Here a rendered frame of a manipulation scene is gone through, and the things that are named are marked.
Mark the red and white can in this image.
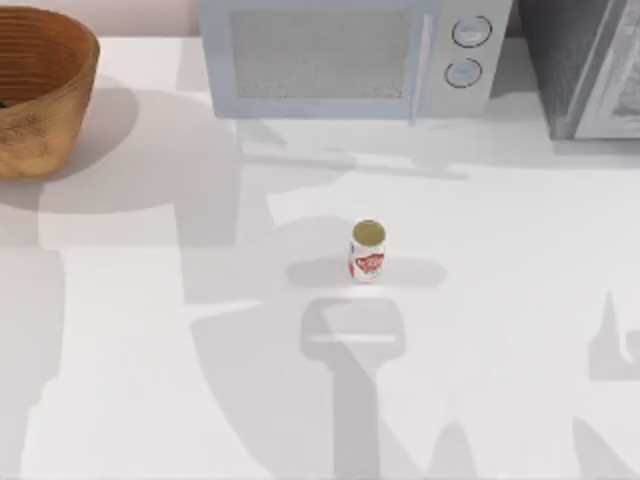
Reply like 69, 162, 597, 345
347, 219, 389, 284

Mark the microwave oven door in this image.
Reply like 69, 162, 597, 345
198, 0, 444, 121

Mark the round microwave knob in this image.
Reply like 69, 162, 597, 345
443, 57, 484, 90
451, 14, 494, 47

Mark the pale microwave oven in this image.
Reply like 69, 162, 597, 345
197, 0, 515, 127

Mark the wooden basket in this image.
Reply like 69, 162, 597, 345
0, 5, 101, 181

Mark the microwave door handle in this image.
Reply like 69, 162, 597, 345
408, 12, 432, 127

